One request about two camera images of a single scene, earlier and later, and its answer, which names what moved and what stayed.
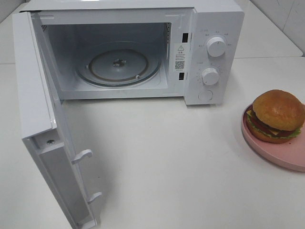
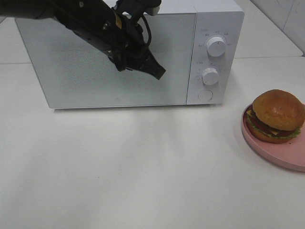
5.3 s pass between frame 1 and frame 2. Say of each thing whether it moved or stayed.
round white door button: stayed
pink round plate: stayed
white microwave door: moved
